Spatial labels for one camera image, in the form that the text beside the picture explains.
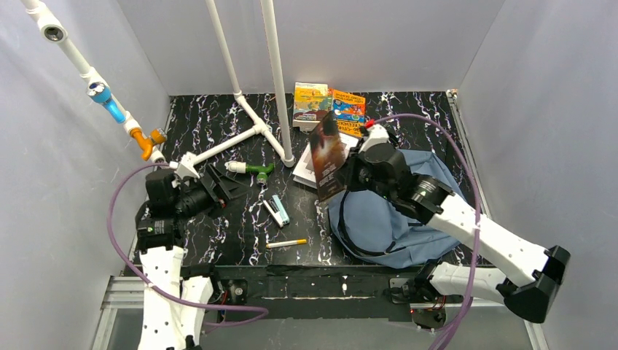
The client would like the dark Three Days book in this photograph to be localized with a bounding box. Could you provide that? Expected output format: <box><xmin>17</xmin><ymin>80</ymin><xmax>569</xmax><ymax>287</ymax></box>
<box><xmin>309</xmin><ymin>111</ymin><xmax>345</xmax><ymax>203</ymax></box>

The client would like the blue student backpack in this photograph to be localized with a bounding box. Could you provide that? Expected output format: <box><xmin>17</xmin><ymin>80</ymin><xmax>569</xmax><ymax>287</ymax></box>
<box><xmin>327</xmin><ymin>148</ymin><xmax>467</xmax><ymax>269</ymax></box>

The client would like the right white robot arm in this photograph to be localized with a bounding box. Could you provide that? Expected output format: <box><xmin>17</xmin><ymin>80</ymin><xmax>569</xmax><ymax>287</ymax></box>
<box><xmin>345</xmin><ymin>143</ymin><xmax>571</xmax><ymax>324</ymax></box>

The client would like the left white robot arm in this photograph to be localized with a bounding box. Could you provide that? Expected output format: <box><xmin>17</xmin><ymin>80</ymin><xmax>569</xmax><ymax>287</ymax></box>
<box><xmin>136</xmin><ymin>166</ymin><xmax>248</xmax><ymax>349</ymax></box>

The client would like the green white pipe fitting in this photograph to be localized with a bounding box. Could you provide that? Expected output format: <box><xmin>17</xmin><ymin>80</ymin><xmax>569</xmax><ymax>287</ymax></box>
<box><xmin>224</xmin><ymin>160</ymin><xmax>275</xmax><ymax>186</ymax></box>

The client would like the orange treehouse book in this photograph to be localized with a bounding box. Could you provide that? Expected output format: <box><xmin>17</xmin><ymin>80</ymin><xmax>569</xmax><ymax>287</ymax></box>
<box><xmin>332</xmin><ymin>90</ymin><xmax>366</xmax><ymax>137</ymax></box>

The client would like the white blue stapler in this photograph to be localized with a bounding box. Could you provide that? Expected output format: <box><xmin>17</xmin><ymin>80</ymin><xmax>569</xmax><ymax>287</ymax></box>
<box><xmin>262</xmin><ymin>195</ymin><xmax>290</xmax><ymax>228</ymax></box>

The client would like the orange pipe valve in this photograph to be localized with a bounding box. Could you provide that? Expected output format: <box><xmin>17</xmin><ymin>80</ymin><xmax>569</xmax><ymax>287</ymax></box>
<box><xmin>129</xmin><ymin>128</ymin><xmax>167</xmax><ymax>161</ymax></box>

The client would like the white art book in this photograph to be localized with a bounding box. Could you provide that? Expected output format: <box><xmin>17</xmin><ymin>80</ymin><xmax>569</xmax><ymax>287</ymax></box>
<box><xmin>292</xmin><ymin>133</ymin><xmax>358</xmax><ymax>189</ymax></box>

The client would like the yellow illustrated book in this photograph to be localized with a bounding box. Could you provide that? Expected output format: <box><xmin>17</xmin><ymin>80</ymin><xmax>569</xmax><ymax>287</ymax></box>
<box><xmin>292</xmin><ymin>82</ymin><xmax>332</xmax><ymax>132</ymax></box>

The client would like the white yellow marker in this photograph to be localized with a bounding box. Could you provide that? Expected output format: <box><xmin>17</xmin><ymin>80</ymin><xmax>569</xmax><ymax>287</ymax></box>
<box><xmin>266</xmin><ymin>239</ymin><xmax>308</xmax><ymax>249</ymax></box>

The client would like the blue pipe valve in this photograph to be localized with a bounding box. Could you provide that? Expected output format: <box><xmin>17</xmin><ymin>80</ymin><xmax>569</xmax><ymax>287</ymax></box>
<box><xmin>86</xmin><ymin>82</ymin><xmax>126</xmax><ymax>124</ymax></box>

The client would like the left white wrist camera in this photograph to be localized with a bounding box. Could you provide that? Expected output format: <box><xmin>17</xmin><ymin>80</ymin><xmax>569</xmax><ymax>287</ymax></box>
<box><xmin>169</xmin><ymin>152</ymin><xmax>200</xmax><ymax>181</ymax></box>

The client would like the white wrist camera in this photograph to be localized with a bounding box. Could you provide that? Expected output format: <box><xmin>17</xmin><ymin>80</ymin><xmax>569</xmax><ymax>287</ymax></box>
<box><xmin>169</xmin><ymin>152</ymin><xmax>200</xmax><ymax>181</ymax></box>
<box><xmin>359</xmin><ymin>120</ymin><xmax>390</xmax><ymax>152</ymax></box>

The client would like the white PVC pipe frame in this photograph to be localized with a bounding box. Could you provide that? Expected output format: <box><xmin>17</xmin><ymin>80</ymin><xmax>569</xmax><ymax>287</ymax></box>
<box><xmin>21</xmin><ymin>1</ymin><xmax>297</xmax><ymax>173</ymax></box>

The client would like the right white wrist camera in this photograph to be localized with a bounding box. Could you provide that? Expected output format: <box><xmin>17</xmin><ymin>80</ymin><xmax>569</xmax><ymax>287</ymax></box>
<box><xmin>359</xmin><ymin>120</ymin><xmax>390</xmax><ymax>152</ymax></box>

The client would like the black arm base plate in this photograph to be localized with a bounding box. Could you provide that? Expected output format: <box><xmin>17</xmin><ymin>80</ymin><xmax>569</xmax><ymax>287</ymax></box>
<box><xmin>173</xmin><ymin>262</ymin><xmax>436</xmax><ymax>324</ymax></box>

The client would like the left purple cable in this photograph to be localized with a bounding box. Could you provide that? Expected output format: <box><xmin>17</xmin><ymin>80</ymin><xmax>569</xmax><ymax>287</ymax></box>
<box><xmin>106</xmin><ymin>162</ymin><xmax>270</xmax><ymax>334</ymax></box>

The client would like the aluminium rail frame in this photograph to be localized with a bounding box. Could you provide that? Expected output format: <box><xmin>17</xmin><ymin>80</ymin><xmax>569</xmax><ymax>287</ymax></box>
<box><xmin>92</xmin><ymin>276</ymin><xmax>549</xmax><ymax>349</ymax></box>

